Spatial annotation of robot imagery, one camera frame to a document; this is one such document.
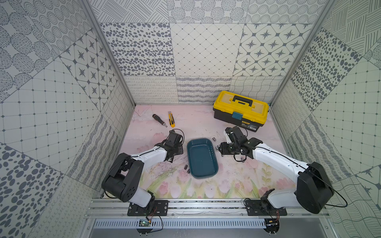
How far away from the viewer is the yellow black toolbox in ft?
3.13

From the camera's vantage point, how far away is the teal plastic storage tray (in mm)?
845

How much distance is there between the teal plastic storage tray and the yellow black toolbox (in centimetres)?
23
